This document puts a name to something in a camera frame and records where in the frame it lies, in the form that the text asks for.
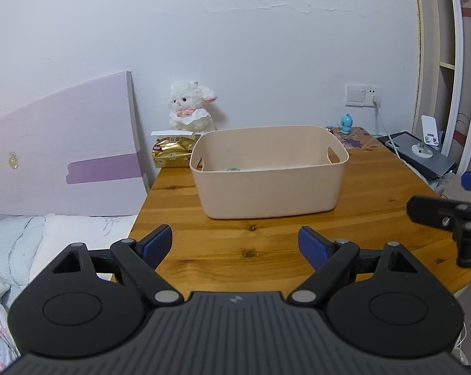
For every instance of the light blue blanket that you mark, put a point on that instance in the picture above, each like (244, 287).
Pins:
(9, 246)

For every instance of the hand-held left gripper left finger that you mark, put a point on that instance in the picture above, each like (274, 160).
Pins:
(154, 243)

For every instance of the white wardrobe shelf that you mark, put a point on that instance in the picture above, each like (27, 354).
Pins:
(454, 66)

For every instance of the beige plastic storage bin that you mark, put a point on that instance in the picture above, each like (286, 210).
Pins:
(266, 187)

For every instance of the gold foil packet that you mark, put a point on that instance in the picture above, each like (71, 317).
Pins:
(173, 152)

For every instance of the green plaid scrunchie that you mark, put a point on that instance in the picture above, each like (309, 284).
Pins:
(232, 170)

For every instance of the white paper sheet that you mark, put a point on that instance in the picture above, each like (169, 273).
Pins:
(173, 132)

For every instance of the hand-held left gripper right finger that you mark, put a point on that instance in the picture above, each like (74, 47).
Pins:
(314, 247)

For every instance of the floral table mat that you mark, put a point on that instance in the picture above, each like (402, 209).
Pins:
(356, 140)

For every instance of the white wall switch socket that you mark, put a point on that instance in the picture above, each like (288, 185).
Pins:
(356, 95)

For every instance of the white bed sheet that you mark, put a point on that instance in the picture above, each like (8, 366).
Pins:
(83, 238)

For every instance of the white plush lamb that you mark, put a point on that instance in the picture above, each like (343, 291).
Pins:
(190, 105)

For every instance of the white phone stand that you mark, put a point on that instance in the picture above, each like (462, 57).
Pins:
(428, 132)

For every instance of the lilac bed headboard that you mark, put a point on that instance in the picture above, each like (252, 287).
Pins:
(56, 140)

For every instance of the blue bird figurine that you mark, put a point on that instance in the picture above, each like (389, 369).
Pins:
(345, 124)

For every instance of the grey laptop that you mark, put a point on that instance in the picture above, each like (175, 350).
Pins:
(430, 160)

